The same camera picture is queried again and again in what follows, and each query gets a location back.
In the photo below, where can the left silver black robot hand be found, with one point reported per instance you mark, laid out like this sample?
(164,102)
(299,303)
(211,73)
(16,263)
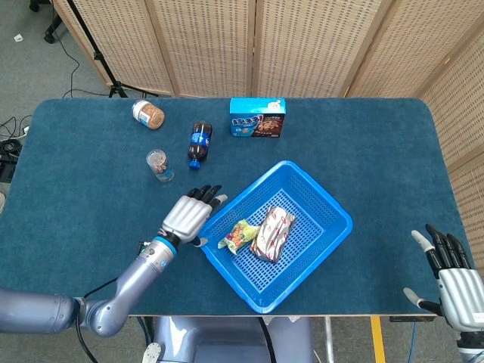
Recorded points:
(187,215)

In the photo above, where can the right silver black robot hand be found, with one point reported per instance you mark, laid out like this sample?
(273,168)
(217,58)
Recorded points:
(461,295)

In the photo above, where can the clear tube of biscuit sticks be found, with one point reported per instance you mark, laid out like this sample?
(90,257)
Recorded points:
(160,166)

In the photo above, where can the green snack package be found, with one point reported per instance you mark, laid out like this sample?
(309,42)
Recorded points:
(240,234)

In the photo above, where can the silver snack package red logos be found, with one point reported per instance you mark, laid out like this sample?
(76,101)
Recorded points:
(274,234)

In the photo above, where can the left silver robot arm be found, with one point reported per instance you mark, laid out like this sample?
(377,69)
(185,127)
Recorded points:
(132,280)

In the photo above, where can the white lid jar brown contents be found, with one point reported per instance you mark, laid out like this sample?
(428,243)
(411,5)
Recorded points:
(149,115)

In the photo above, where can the cola bottle blue cap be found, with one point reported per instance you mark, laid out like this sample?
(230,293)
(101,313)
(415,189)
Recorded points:
(199,145)

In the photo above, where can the teal table mat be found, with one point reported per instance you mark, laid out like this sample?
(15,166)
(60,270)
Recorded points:
(94,189)

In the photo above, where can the blue chocolate cookie box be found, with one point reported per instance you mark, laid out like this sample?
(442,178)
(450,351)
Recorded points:
(257,121)

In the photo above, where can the blue plastic perforated basket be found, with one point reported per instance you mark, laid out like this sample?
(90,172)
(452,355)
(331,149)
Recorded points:
(302,261)

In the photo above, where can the silver robot torso base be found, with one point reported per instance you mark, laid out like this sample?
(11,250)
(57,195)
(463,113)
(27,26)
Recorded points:
(211,340)

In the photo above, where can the silver table leg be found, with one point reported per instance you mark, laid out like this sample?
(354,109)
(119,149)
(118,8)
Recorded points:
(329,340)

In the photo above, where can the black tripod stand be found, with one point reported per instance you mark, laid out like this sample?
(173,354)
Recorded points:
(99,56)

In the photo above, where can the wicker folding screen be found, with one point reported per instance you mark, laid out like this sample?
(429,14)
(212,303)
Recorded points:
(302,45)

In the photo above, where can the black wheeled stand base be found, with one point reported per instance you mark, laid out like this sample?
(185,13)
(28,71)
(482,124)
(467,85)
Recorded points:
(51,28)

